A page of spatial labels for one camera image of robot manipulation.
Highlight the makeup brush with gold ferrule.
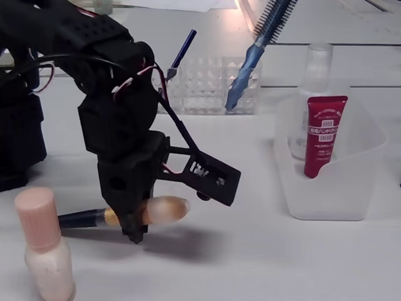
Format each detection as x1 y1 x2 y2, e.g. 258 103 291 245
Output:
58 196 191 229

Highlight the pink lotion bottle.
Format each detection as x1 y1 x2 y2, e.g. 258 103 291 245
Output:
14 187 77 301

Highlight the clear spray bottle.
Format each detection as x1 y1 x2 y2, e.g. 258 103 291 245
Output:
287 42 334 162

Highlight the clear acrylic organizer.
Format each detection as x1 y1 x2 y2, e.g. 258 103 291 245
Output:
156 55 263 115

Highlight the dark blue eyeliner pencil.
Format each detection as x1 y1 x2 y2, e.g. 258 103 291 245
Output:
158 29 198 95

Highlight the blue round hairbrush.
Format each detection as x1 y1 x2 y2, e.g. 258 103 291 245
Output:
224 0 299 112

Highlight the pale pink curved band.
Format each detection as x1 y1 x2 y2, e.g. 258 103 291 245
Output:
234 0 256 34

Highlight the translucent plastic bin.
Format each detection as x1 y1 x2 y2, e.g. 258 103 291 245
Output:
274 80 389 222

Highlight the red hand cream tube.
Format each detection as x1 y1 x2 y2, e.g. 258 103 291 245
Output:
303 95 349 179

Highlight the black camera cable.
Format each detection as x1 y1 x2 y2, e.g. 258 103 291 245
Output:
6 55 203 156

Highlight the red white servo wire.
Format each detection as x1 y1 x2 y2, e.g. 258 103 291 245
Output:
111 62 170 103

